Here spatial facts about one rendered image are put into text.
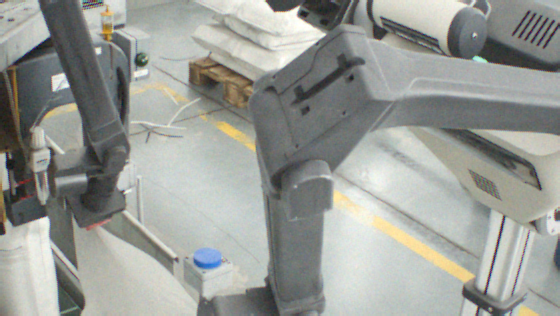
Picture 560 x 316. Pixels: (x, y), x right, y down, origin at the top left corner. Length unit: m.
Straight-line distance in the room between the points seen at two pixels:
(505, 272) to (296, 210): 0.84
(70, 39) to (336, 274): 2.18
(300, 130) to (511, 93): 0.20
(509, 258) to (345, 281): 1.72
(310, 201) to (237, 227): 2.72
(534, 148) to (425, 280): 2.14
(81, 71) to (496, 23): 0.59
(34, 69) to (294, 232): 0.76
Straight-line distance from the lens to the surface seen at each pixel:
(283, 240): 0.79
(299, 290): 0.92
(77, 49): 1.13
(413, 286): 3.12
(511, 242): 1.42
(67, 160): 1.29
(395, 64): 0.63
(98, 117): 1.21
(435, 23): 0.96
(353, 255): 3.25
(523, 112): 0.73
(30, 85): 1.42
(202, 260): 1.68
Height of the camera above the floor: 1.82
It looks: 28 degrees down
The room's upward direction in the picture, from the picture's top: 3 degrees clockwise
